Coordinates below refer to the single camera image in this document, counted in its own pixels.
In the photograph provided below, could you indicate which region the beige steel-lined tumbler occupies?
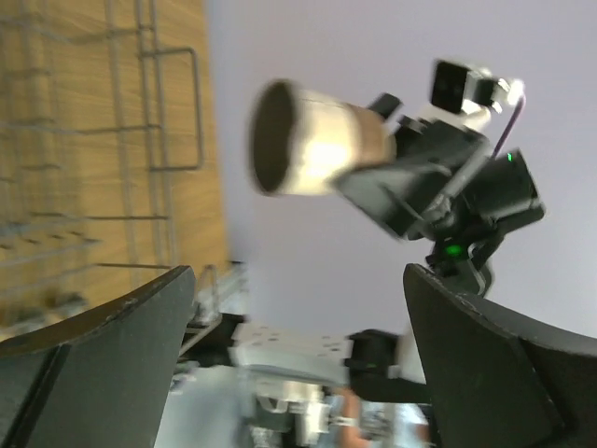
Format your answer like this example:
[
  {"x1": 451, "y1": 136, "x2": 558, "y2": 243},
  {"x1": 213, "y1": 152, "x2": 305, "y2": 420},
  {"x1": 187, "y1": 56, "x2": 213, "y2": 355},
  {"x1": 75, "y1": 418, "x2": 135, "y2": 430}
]
[{"x1": 248, "y1": 79, "x2": 401, "y2": 196}]

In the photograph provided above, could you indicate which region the grey wire dish rack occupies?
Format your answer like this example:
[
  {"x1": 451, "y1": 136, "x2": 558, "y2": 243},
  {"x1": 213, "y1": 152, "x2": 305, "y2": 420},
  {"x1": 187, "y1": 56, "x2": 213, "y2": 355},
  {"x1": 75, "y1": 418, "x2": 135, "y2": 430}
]
[{"x1": 1, "y1": 1, "x2": 207, "y2": 329}]

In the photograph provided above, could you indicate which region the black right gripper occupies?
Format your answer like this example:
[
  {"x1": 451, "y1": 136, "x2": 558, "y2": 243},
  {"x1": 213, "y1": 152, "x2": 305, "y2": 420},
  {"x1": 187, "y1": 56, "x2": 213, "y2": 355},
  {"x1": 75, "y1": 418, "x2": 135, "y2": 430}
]
[{"x1": 335, "y1": 101, "x2": 545, "y2": 241}]

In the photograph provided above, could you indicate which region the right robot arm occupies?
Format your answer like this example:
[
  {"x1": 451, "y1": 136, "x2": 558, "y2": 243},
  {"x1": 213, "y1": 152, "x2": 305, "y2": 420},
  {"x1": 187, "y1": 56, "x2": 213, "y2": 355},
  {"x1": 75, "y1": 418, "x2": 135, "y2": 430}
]
[{"x1": 230, "y1": 82, "x2": 545, "y2": 402}]

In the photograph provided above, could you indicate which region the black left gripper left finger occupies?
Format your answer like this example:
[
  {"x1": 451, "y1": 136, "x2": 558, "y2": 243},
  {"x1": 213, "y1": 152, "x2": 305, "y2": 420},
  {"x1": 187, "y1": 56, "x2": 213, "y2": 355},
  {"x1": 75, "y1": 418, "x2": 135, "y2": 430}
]
[{"x1": 1, "y1": 266, "x2": 195, "y2": 448}]

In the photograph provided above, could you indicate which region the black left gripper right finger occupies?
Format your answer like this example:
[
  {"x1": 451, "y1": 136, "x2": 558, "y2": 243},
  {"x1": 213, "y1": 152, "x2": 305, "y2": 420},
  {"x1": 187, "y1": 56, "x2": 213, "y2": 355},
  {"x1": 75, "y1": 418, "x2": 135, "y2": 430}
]
[{"x1": 403, "y1": 264, "x2": 596, "y2": 448}]

